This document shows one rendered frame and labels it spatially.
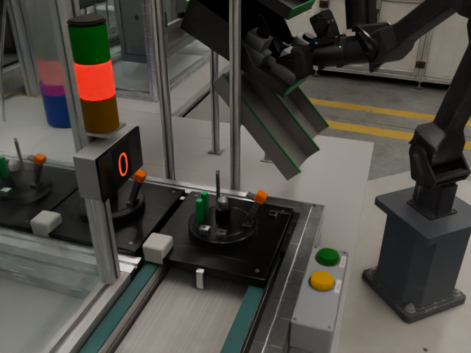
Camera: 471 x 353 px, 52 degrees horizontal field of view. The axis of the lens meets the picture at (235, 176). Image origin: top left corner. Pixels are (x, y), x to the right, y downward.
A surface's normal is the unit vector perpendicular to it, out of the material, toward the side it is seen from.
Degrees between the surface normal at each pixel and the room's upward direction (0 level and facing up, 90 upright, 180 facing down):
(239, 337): 0
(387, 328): 0
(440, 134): 61
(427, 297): 90
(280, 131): 45
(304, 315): 0
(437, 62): 90
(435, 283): 90
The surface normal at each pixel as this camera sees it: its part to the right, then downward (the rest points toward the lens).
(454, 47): -0.37, 0.46
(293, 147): 0.62, -0.45
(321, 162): 0.00, -0.87
